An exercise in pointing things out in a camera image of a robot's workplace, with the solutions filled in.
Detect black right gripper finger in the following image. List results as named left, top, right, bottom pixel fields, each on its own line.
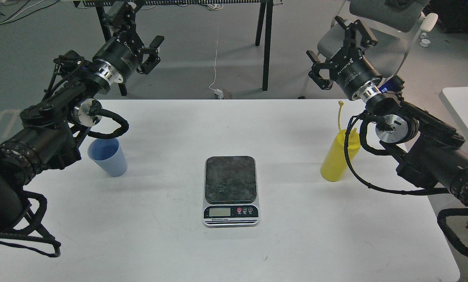
left=307, top=50, right=338, bottom=90
left=335, top=16, right=378, bottom=55

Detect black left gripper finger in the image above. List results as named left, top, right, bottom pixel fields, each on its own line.
left=103, top=2, right=137, bottom=39
left=137, top=35, right=165, bottom=75

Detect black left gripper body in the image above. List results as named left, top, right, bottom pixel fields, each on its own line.
left=93, top=33, right=144, bottom=84

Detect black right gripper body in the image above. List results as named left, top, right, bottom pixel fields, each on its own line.
left=334, top=52, right=383, bottom=101

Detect yellow squeeze seasoning bottle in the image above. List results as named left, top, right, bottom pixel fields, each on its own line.
left=320, top=100, right=361, bottom=182

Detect blue ribbed plastic cup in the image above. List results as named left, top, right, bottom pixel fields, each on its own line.
left=87, top=138, right=128, bottom=177

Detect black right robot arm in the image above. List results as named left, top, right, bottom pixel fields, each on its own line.
left=307, top=16, right=468, bottom=257

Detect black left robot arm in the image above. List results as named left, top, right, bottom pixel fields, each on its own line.
left=0, top=0, right=164, bottom=258

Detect digital kitchen scale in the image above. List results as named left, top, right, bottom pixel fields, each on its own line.
left=202, top=155, right=260, bottom=228

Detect grey office chair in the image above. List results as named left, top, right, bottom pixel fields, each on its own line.
left=300, top=0, right=438, bottom=99

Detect small white floor caps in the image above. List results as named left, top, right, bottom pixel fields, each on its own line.
left=419, top=32, right=431, bottom=47

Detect white power adapter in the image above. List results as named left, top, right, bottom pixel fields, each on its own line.
left=213, top=88, right=233, bottom=99

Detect black trestle desk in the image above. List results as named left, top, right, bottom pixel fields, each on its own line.
left=72, top=0, right=283, bottom=96

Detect white hanging cable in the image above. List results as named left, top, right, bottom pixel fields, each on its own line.
left=209, top=4, right=220, bottom=91

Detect floor cables bundle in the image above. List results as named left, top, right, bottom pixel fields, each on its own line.
left=0, top=0, right=58, bottom=27

